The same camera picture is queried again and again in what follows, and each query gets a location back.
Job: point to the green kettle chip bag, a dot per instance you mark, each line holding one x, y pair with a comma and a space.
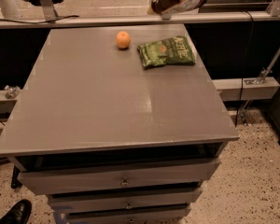
173, 50

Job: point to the grey drawer cabinet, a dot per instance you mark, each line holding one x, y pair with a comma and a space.
88, 104

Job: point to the orange fruit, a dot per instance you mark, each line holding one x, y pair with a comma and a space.
123, 40

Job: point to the bottom grey drawer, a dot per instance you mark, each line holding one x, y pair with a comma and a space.
124, 216

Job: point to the grey drawer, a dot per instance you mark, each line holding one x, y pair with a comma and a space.
124, 216
119, 176
125, 200

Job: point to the grey lower side beam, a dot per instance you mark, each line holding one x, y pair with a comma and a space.
238, 89

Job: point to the top grey drawer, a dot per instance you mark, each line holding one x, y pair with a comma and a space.
119, 176

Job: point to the middle grey drawer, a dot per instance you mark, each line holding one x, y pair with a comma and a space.
125, 200

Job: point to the crumpled clear plastic object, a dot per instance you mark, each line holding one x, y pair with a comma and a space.
12, 91

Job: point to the black leather shoe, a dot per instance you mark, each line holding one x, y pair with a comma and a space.
18, 214

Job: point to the grey metal rail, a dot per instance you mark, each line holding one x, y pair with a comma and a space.
73, 21

